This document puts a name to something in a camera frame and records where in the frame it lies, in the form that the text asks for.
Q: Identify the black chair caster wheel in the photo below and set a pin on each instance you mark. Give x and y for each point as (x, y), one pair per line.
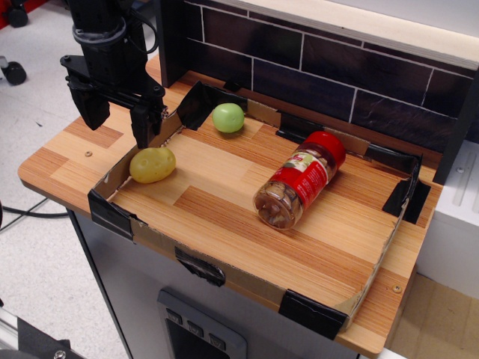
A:
(12, 71)

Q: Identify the red-capped basil spice bottle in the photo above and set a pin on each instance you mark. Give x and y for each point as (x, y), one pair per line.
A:
(281, 201)

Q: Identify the grey control panel with buttons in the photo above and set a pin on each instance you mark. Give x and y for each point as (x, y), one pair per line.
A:
(190, 333)

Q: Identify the dark brick backsplash panel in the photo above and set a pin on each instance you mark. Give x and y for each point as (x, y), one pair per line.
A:
(372, 74)

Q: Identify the green toy apple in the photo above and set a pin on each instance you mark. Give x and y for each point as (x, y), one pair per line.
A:
(228, 117)

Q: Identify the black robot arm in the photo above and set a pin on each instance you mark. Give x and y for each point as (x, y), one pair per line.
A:
(105, 22)

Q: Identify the grey metal cabinet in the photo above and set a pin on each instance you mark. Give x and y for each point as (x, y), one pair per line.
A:
(130, 277)

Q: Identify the black caster wheel top left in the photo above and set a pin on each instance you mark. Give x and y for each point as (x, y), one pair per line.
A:
(15, 13)

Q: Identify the cardboard fence with black tape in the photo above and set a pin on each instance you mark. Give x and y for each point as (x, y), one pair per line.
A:
(318, 272)

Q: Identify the yellow toy potato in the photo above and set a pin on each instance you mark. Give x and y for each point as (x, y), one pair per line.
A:
(152, 165)

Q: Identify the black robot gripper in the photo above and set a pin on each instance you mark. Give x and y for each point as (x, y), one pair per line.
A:
(116, 73)

